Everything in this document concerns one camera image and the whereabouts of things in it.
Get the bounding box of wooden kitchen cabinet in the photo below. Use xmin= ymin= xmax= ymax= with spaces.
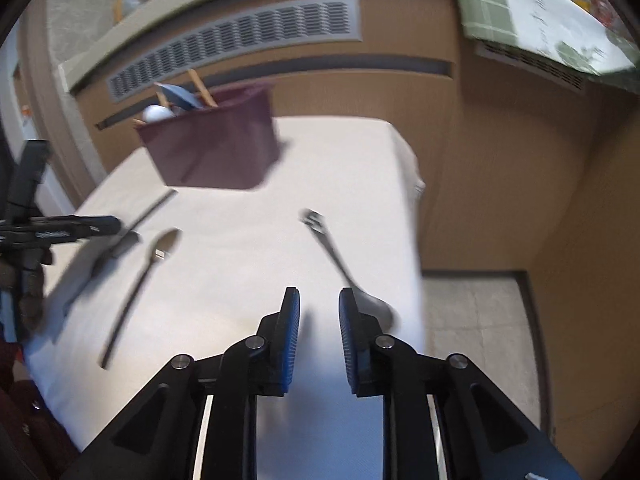
xmin=75 ymin=0 xmax=640 ymax=480

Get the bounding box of metal spoon with smiley handle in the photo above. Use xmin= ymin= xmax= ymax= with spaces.
xmin=299 ymin=208 xmax=397 ymax=328

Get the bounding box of white tablecloth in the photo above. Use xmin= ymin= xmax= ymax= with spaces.
xmin=22 ymin=115 xmax=427 ymax=480

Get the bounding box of metal spork with black handle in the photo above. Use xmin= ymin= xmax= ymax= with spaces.
xmin=99 ymin=228 xmax=183 ymax=370

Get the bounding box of long grey vent grille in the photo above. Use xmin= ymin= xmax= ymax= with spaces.
xmin=107 ymin=0 xmax=363 ymax=102

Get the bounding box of maroon plastic utensil holder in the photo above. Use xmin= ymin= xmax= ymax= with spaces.
xmin=133 ymin=83 xmax=287 ymax=192

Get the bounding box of short grey vent grille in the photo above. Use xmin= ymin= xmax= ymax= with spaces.
xmin=474 ymin=41 xmax=588 ymax=96

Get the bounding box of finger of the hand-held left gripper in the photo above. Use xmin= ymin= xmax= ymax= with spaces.
xmin=30 ymin=214 xmax=122 ymax=246

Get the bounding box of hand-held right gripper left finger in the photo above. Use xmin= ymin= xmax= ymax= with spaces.
xmin=62 ymin=287 xmax=301 ymax=480

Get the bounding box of green checked towel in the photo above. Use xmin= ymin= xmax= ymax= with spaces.
xmin=449 ymin=0 xmax=637 ymax=92

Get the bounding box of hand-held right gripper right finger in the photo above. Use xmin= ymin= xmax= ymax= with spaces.
xmin=338 ymin=288 xmax=583 ymax=480

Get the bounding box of black chopstick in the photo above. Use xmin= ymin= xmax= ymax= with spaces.
xmin=126 ymin=189 xmax=179 ymax=232

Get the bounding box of blue rice paddle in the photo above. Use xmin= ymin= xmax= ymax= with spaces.
xmin=153 ymin=81 xmax=207 ymax=111

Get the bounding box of glass lid with yellow rim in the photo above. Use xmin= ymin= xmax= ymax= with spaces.
xmin=114 ymin=0 xmax=153 ymax=27

